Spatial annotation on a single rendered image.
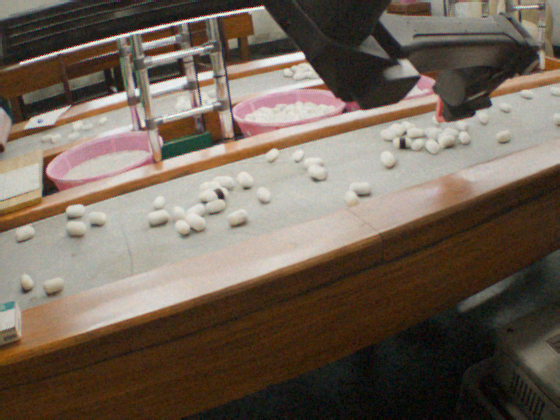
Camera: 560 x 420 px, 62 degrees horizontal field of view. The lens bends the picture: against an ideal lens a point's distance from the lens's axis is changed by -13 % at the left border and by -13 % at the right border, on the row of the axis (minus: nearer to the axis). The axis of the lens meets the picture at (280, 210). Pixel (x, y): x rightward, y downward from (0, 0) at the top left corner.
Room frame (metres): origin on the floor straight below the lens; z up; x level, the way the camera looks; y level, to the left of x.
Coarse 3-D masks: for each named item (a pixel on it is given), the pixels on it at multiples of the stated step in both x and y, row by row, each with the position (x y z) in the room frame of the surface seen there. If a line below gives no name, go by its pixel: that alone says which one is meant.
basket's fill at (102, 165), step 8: (120, 152) 1.15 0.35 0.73; (128, 152) 1.12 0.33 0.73; (136, 152) 1.12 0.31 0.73; (144, 152) 1.11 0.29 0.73; (88, 160) 1.13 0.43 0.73; (96, 160) 1.12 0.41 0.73; (104, 160) 1.09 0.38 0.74; (112, 160) 1.09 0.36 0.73; (120, 160) 1.09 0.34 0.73; (128, 160) 1.07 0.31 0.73; (136, 160) 1.06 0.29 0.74; (80, 168) 1.08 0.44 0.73; (88, 168) 1.06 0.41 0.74; (96, 168) 1.05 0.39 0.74; (104, 168) 1.04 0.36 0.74; (112, 168) 1.03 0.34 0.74; (120, 168) 1.02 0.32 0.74; (64, 176) 1.05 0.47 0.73; (72, 176) 1.03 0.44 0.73; (80, 176) 1.01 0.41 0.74; (88, 176) 1.03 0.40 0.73
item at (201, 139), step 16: (128, 48) 1.19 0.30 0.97; (144, 48) 1.20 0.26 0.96; (128, 64) 1.18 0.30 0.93; (192, 64) 1.24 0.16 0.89; (128, 80) 1.18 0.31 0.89; (192, 80) 1.23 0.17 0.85; (128, 96) 1.18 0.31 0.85; (192, 96) 1.23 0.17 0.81; (176, 144) 1.21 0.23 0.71; (192, 144) 1.22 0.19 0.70; (208, 144) 1.24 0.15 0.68
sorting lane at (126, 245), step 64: (384, 128) 1.04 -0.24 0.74; (512, 128) 0.97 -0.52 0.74; (192, 192) 0.84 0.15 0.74; (256, 192) 0.81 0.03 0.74; (320, 192) 0.77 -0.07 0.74; (384, 192) 0.75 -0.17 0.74; (0, 256) 0.69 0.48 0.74; (64, 256) 0.67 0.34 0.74; (128, 256) 0.65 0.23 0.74; (192, 256) 0.63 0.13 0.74
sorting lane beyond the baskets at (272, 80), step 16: (240, 80) 1.65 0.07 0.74; (256, 80) 1.62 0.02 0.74; (272, 80) 1.59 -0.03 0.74; (288, 80) 1.57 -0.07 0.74; (304, 80) 1.54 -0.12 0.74; (176, 96) 1.57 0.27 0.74; (208, 96) 1.50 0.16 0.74; (112, 112) 1.51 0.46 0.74; (128, 112) 1.47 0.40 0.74; (160, 112) 1.41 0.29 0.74; (64, 128) 1.43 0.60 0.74; (96, 128) 1.36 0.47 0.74; (112, 128) 1.33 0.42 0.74; (16, 144) 1.36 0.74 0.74; (32, 144) 1.33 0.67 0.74; (48, 144) 1.30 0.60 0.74; (0, 160) 1.24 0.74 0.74
